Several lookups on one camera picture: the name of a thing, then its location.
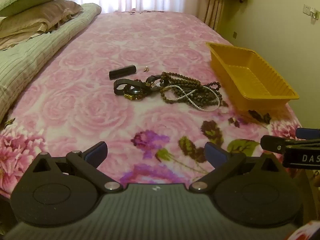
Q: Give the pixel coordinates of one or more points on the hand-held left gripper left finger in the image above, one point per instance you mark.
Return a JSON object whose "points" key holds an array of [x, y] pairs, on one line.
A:
{"points": [[96, 152]]}

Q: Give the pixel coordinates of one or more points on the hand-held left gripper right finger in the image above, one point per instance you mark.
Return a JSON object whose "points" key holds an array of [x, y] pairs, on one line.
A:
{"points": [[215, 152]]}

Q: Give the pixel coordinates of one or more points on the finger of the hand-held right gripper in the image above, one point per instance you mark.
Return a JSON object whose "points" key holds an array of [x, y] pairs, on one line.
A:
{"points": [[271, 143], [307, 133]]}

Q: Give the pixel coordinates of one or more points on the yellow plastic tray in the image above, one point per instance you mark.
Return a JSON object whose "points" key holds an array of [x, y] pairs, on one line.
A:
{"points": [[250, 80]]}

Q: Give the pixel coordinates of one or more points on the black bangle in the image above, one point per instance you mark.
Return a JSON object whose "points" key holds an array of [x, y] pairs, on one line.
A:
{"points": [[151, 79]]}

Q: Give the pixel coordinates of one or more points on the pink floral blanket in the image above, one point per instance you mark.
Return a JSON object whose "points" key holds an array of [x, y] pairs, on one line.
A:
{"points": [[87, 105]]}

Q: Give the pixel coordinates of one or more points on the white red patterned cloth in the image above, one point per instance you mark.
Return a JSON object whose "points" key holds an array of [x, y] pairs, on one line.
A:
{"points": [[305, 232]]}

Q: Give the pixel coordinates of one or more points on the black cylindrical case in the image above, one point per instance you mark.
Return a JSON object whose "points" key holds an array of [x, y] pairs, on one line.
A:
{"points": [[122, 72]]}

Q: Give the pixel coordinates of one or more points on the green striped quilt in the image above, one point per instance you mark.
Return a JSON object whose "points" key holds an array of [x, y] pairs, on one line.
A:
{"points": [[25, 55]]}

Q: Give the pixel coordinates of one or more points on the pink patterned drape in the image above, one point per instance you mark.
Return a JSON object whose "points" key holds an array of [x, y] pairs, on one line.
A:
{"points": [[213, 10]]}

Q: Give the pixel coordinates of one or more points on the brown pillow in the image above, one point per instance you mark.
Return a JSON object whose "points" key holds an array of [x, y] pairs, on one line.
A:
{"points": [[37, 17]]}

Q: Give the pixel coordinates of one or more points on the white wall socket with plug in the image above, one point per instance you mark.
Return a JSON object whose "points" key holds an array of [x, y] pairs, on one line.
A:
{"points": [[310, 11]]}

